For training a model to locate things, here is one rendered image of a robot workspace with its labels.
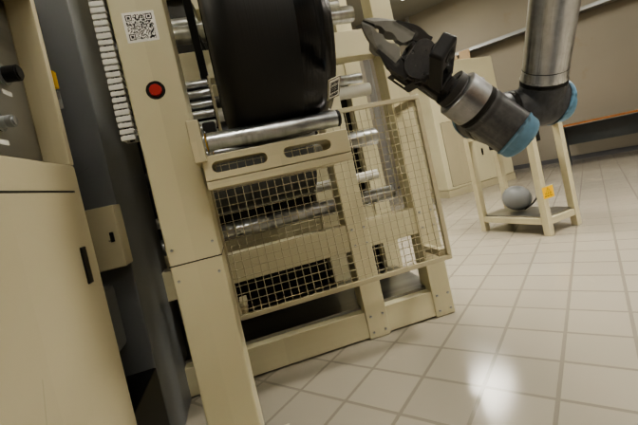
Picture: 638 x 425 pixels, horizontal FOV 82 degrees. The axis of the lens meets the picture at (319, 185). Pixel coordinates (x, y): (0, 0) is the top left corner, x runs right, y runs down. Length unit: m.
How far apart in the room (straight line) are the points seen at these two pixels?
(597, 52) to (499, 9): 1.84
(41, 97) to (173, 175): 0.31
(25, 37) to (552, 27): 1.04
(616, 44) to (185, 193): 7.73
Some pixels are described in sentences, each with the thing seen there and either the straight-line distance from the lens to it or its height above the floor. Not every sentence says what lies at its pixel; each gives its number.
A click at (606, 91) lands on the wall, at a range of 8.10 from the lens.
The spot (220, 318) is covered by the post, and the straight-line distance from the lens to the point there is 1.04.
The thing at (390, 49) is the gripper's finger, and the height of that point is 0.95.
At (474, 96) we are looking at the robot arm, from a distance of 0.72.
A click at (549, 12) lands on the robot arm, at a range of 0.85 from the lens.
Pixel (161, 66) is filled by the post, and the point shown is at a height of 1.11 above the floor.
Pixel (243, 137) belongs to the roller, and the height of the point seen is 0.89.
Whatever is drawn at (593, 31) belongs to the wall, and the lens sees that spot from 8.20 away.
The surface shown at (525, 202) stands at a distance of 3.22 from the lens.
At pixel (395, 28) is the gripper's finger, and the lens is 0.71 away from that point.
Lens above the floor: 0.77
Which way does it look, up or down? 2 degrees down
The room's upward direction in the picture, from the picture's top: 12 degrees counter-clockwise
